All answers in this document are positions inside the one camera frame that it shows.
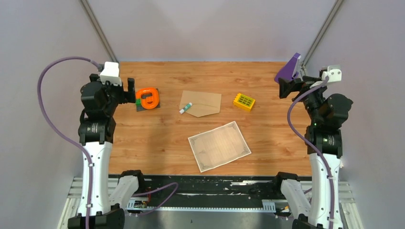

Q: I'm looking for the letter paper sheet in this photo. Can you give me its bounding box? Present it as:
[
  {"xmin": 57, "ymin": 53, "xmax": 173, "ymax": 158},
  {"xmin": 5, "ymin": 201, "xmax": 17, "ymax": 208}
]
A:
[{"xmin": 188, "ymin": 121, "xmax": 252, "ymax": 173}]

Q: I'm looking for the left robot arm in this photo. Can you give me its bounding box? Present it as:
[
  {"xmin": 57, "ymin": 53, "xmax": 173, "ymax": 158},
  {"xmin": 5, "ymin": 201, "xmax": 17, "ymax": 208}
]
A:
[{"xmin": 67, "ymin": 74, "xmax": 146, "ymax": 229}]

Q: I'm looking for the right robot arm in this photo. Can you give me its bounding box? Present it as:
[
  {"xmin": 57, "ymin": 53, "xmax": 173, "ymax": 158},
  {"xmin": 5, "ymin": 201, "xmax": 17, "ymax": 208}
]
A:
[{"xmin": 272, "ymin": 76, "xmax": 353, "ymax": 229}]

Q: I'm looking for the brown paper envelope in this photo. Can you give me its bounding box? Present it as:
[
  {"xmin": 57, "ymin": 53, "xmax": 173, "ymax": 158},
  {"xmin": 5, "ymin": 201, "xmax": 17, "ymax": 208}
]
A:
[{"xmin": 179, "ymin": 90, "xmax": 222, "ymax": 117}]

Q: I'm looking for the purple plastic stand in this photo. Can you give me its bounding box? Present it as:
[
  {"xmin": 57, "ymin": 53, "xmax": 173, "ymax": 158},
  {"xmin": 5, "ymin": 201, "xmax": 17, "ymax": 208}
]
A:
[{"xmin": 275, "ymin": 52, "xmax": 301, "ymax": 83}]

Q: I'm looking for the yellow toy window brick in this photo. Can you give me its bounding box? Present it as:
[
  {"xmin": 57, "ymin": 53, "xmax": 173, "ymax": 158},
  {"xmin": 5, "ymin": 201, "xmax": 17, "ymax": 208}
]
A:
[{"xmin": 233, "ymin": 93, "xmax": 256, "ymax": 112}]

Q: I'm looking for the white green glue stick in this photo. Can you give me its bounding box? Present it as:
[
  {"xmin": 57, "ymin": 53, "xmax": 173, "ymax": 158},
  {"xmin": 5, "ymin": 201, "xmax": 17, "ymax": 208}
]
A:
[{"xmin": 179, "ymin": 103, "xmax": 192, "ymax": 114}]

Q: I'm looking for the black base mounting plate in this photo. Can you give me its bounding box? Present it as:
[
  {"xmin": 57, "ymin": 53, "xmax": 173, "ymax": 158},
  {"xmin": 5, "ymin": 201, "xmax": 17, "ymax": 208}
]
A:
[{"xmin": 132, "ymin": 175, "xmax": 286, "ymax": 208}]

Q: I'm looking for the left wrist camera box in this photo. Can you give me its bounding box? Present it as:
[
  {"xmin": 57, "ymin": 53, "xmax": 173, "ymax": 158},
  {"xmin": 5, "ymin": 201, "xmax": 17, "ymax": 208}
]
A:
[{"xmin": 99, "ymin": 62, "xmax": 122, "ymax": 86}]

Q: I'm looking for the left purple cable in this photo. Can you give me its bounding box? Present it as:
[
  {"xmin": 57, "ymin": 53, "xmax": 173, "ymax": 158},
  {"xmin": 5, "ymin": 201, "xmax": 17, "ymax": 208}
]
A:
[{"xmin": 37, "ymin": 56, "xmax": 179, "ymax": 229}]

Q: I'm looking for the slotted cable duct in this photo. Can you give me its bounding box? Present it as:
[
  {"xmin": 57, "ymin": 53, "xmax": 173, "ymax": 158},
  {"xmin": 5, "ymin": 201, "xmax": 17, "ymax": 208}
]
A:
[{"xmin": 126, "ymin": 200, "xmax": 277, "ymax": 213}]

